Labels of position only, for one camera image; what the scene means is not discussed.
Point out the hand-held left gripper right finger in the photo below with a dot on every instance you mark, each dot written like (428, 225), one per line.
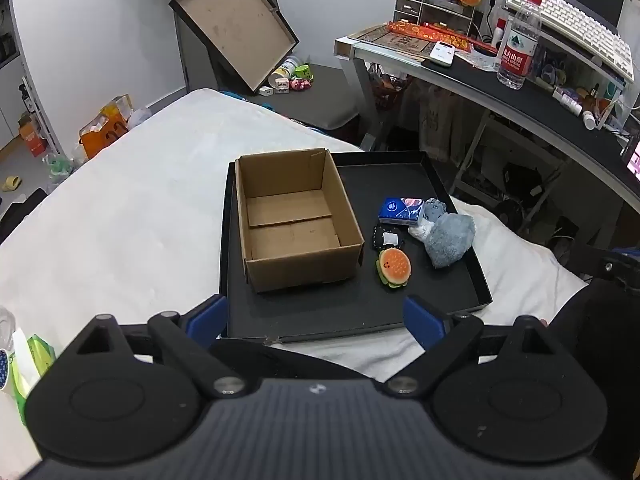
(424, 321)

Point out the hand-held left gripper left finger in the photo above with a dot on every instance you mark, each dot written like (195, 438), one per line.
(210, 316)

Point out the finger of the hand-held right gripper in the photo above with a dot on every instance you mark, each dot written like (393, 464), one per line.
(607, 266)

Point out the hamburger plush toy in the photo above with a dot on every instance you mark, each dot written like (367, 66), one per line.
(395, 265)

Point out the black shallow tray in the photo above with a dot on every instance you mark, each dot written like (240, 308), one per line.
(350, 305)

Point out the grey-blue fluffy plush toy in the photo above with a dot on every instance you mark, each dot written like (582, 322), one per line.
(450, 240)

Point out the white plastic wrapper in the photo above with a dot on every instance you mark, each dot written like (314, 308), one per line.
(420, 231)

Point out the small black pouch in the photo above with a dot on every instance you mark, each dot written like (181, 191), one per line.
(387, 236)

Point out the blue tissue pack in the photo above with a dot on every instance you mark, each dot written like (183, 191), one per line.
(397, 210)

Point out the person's dark clothing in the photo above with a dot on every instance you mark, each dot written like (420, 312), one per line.
(605, 360)

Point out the phone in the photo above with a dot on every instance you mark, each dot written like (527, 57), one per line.
(632, 157)

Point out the curved grey desk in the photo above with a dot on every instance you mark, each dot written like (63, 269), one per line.
(575, 145)

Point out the white pill bottle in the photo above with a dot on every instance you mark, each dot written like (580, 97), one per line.
(590, 120)

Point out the white tube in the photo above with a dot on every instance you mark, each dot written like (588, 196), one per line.
(567, 101)

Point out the green tissue packet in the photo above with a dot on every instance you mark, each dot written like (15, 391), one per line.
(37, 360)

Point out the black desk mat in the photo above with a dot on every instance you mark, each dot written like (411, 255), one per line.
(530, 105)

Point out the beige tote bag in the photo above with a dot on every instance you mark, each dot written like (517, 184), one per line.
(445, 120)

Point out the green plastic bag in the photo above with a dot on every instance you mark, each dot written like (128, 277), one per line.
(60, 170)

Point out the clear plastic bottle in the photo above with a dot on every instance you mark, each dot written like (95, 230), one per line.
(5, 360)

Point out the orange cardboard box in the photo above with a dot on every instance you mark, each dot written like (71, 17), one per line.
(105, 132)

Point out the white charger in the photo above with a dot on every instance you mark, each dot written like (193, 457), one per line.
(265, 91)

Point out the clear water bottle red label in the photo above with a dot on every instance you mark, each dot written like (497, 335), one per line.
(517, 45)

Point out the yellow slipper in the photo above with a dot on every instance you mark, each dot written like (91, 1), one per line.
(11, 183)

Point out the small white box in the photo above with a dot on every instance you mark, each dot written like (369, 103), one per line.
(282, 86)

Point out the clear plastic packet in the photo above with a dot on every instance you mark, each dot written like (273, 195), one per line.
(477, 61)

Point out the white keyboard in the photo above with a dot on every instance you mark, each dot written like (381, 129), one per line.
(570, 20)

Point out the red toy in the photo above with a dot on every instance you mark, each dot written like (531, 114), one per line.
(300, 84)

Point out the orange carton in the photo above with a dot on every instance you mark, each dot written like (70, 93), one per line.
(34, 137)

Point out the white round tin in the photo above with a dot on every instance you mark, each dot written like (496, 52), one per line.
(286, 69)

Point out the green cup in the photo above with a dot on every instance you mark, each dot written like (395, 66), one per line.
(303, 71)

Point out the white remote control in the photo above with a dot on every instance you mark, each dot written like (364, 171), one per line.
(443, 53)

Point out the brown patterned board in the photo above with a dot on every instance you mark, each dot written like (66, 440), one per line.
(395, 42)

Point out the long red packet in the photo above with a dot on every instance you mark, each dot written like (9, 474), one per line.
(440, 35)

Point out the brown framed board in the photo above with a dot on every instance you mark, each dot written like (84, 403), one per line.
(230, 20)

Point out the grey drawer organizer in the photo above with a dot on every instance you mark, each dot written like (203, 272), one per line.
(430, 5)

